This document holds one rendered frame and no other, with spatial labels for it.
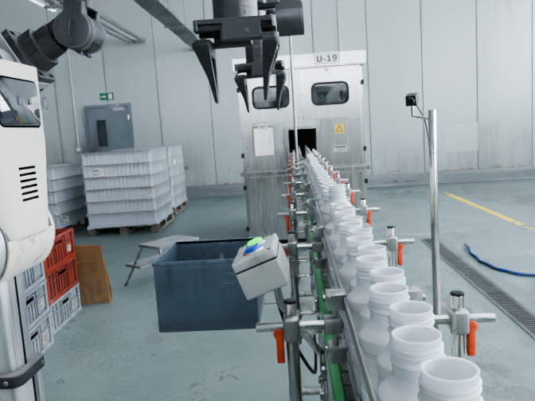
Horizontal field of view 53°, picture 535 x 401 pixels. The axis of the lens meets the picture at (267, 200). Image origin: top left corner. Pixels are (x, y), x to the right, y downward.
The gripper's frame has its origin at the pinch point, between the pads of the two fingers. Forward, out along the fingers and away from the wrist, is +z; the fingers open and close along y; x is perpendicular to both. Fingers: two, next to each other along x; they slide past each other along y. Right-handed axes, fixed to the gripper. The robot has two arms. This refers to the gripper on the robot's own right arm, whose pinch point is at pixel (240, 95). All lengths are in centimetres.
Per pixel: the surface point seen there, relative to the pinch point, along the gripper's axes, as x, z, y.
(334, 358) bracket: -6.5, 33.4, 10.0
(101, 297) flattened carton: 348, 129, -157
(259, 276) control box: 18.9, 29.3, -0.5
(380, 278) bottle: -15.6, 20.9, 14.5
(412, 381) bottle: -33.3, 23.5, 13.9
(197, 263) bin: 85, 42, -24
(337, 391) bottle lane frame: -7.3, 37.2, 10.1
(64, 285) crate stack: 309, 106, -169
